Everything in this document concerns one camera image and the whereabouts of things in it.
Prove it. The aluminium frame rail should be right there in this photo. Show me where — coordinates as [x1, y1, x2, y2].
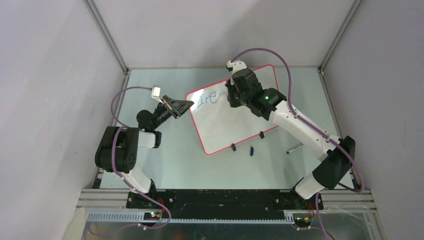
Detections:
[77, 188, 377, 226]

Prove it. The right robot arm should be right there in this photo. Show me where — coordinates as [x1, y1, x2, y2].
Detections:
[225, 68, 355, 209]

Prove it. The right controller board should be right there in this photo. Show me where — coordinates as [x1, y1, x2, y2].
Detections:
[293, 217, 314, 231]

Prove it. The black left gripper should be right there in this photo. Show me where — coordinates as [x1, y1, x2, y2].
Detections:
[152, 95, 194, 130]

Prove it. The pink-framed whiteboard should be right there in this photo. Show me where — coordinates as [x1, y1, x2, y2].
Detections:
[185, 78, 277, 155]

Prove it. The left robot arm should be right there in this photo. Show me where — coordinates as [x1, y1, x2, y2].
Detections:
[94, 95, 194, 208]

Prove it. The left controller board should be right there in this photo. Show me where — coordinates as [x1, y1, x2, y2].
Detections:
[143, 212, 162, 221]

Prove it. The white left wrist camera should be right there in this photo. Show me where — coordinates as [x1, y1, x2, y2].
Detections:
[151, 85, 161, 99]

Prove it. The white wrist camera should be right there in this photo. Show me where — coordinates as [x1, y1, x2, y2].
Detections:
[151, 85, 161, 99]
[225, 60, 248, 78]

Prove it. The controller board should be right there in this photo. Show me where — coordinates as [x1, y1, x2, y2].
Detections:
[143, 212, 162, 221]
[293, 217, 314, 231]

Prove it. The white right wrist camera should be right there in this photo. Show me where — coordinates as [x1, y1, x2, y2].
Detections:
[225, 60, 248, 78]

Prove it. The black marker pen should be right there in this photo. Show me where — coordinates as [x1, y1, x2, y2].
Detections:
[286, 144, 303, 154]

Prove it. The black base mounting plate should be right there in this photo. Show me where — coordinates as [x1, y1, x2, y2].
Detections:
[126, 189, 323, 221]

